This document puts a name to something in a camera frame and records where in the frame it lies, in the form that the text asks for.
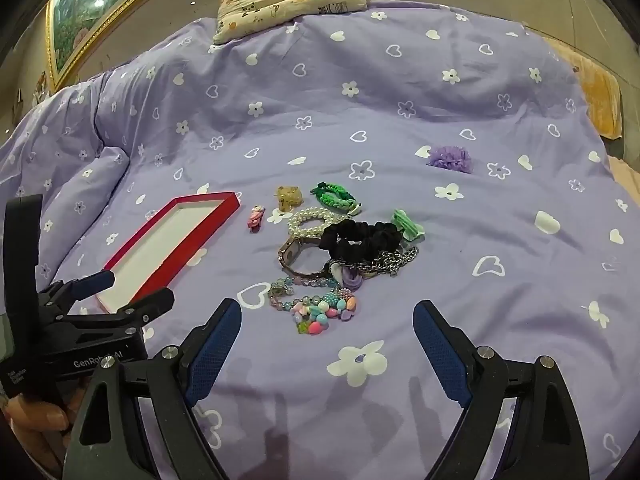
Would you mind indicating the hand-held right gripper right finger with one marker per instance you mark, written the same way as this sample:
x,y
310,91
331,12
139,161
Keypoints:
x,y
440,355

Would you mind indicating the purple flower print blanket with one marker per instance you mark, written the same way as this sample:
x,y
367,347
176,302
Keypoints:
x,y
400,200

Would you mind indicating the gold framed painting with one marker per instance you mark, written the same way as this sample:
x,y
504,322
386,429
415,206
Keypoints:
x,y
90,5

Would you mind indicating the pink cartoon hair clip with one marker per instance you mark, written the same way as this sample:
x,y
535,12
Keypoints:
x,y
256,218

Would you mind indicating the brown band wristwatch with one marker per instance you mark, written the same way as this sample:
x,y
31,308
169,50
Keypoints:
x,y
287,251

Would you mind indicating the amber hair claw clip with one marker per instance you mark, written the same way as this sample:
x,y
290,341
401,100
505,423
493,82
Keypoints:
x,y
290,197

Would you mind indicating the black scrunchie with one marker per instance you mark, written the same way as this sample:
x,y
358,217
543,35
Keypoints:
x,y
357,242

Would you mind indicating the red jewelry box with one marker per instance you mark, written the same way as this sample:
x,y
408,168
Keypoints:
x,y
165,245

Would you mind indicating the orange towel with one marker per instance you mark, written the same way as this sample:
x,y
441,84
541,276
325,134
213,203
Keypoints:
x,y
600,95

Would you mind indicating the cartoon print pillow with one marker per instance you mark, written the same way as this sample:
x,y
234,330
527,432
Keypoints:
x,y
280,0

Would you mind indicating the person's left hand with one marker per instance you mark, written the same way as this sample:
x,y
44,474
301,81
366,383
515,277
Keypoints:
x,y
37,417

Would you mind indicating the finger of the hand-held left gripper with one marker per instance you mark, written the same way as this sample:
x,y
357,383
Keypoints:
x,y
97,280
145,305

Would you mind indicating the purple mesh flower scrunchie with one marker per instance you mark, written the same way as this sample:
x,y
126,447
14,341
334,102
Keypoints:
x,y
450,158

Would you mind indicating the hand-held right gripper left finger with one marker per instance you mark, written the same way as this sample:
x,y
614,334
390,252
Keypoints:
x,y
215,352

